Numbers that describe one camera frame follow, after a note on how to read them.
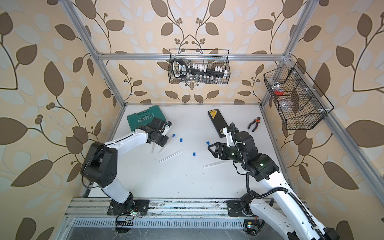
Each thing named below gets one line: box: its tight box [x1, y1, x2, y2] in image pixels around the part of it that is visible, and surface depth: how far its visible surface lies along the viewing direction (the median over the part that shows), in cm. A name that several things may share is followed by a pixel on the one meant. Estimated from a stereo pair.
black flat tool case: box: [207, 108, 229, 138], surface depth 111 cm
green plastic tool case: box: [127, 105, 167, 132], surface depth 110 cm
